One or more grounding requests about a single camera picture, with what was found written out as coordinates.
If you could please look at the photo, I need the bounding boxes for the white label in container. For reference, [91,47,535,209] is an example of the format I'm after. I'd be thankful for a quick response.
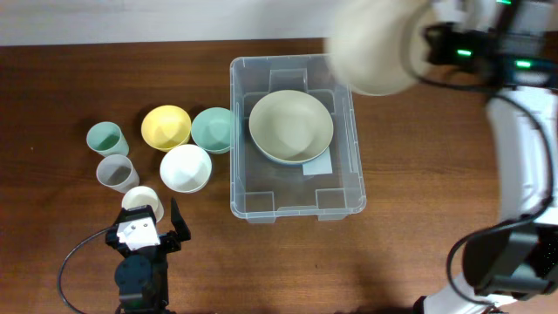
[303,148,333,176]

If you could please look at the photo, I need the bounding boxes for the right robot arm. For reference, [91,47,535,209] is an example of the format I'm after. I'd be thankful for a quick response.
[413,0,557,313]

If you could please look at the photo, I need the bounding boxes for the clear plastic storage container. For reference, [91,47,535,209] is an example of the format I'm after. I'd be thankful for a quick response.
[230,54,366,223]

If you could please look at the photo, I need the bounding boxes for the white bowl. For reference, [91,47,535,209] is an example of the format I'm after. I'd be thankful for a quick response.
[160,144,213,194]

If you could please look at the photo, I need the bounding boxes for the green cup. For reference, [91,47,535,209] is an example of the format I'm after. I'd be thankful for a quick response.
[86,121,129,157]

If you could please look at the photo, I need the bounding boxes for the beige plate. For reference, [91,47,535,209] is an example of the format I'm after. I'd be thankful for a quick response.
[248,90,335,161]

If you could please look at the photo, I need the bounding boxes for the cream white plate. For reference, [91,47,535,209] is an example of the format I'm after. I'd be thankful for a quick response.
[324,0,437,96]

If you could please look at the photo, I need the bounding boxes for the grey cup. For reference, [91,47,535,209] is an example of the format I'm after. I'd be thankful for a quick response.
[96,154,140,194]

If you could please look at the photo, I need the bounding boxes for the yellow bowl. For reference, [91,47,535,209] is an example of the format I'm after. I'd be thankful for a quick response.
[140,105,192,152]

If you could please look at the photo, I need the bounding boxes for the cream white cup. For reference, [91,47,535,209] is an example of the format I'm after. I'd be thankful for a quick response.
[121,186,164,222]

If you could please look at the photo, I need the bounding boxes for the green bowl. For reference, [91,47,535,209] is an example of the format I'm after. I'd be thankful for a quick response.
[191,107,232,154]

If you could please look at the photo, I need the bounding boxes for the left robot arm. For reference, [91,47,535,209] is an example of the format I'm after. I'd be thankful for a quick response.
[105,199,191,313]

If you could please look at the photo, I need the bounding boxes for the dark blue plate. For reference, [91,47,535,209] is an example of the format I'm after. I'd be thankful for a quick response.
[254,146,330,166]

